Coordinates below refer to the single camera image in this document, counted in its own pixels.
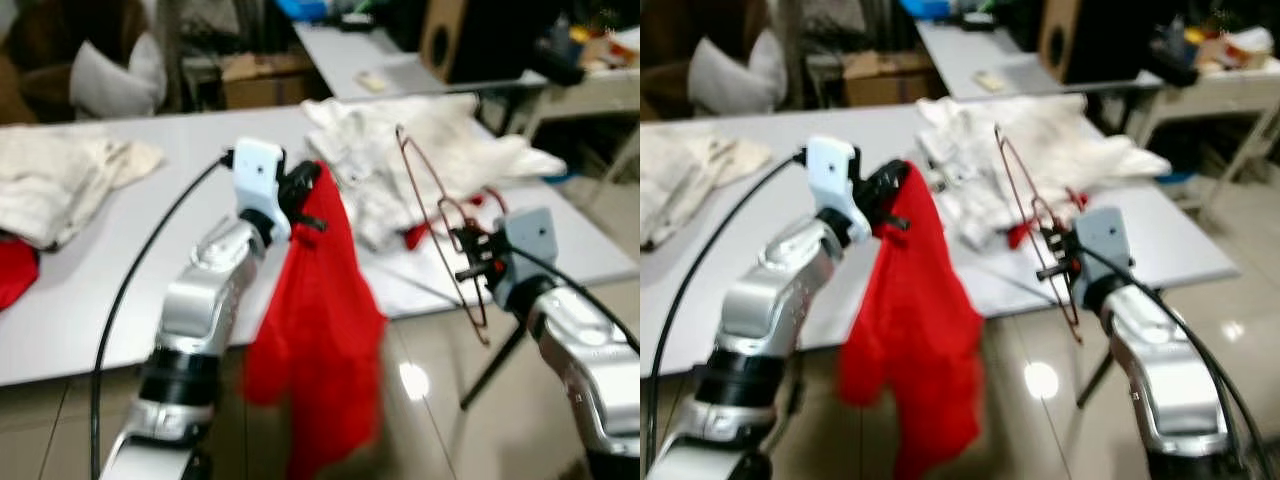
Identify dark red clothes hanger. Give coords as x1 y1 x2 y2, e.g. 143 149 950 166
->
993 122 1086 346
395 125 496 346

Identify red t-shirt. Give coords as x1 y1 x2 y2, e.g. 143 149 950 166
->
242 160 389 480
838 160 986 480

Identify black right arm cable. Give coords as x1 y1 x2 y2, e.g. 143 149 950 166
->
505 245 641 351
1080 245 1280 471

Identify cream white jeans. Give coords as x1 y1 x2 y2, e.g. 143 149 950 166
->
0 128 166 251
915 95 1173 251
300 95 569 251
640 130 773 251

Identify white pillow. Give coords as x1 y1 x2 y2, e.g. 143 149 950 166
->
70 32 166 119
688 35 786 116

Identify red garment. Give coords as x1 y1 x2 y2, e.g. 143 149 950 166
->
0 238 41 311
1005 185 1091 251
403 190 506 251

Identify black table leg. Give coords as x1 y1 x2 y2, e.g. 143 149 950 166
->
1075 350 1116 409
460 318 531 411

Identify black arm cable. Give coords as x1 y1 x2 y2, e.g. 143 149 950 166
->
645 150 811 473
88 150 236 480
505 245 641 351
1080 245 1280 471

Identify brown armchair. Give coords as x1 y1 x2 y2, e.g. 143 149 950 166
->
0 0 151 126
640 0 771 121

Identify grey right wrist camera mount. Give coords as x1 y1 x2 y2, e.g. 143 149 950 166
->
497 208 557 311
1072 205 1136 311

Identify wooden speaker box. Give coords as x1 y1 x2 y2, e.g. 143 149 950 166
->
1038 0 1166 86
420 0 561 86

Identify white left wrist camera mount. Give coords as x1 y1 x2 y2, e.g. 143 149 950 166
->
805 135 861 246
232 140 291 243

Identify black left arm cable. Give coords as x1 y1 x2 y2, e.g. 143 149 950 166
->
645 150 811 473
88 150 236 480

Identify plain cardboard box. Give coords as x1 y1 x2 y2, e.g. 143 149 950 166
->
220 52 316 109
842 52 936 106

